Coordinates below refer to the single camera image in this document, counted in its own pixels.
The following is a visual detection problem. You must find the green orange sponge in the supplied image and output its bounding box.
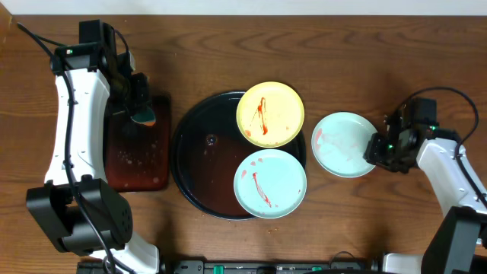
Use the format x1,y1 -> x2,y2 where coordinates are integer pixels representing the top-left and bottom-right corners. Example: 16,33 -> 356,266
131,107 -> 156,126

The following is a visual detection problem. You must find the light blue plate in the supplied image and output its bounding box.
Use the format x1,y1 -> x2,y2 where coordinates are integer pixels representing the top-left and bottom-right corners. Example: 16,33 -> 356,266
311,112 -> 377,178
234,149 -> 307,219

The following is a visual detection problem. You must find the yellow plate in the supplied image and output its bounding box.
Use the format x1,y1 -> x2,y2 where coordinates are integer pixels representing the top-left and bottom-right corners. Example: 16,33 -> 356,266
236,81 -> 304,148

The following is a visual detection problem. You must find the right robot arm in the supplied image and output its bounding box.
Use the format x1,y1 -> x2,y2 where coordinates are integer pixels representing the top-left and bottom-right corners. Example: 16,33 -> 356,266
364,97 -> 486,274

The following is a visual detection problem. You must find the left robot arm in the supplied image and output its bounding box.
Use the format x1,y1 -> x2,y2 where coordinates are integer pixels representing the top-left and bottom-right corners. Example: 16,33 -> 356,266
26,20 -> 161,273

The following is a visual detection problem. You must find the rectangular black tray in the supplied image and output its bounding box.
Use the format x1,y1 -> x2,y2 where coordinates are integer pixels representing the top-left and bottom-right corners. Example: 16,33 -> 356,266
104,96 -> 171,193

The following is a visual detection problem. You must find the round black tray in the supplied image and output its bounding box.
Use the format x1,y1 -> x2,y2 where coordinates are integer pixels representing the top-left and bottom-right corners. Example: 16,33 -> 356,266
170,91 -> 306,220

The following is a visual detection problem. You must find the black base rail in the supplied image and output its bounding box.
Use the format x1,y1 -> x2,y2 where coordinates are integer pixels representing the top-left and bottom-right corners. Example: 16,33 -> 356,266
75,259 -> 385,274

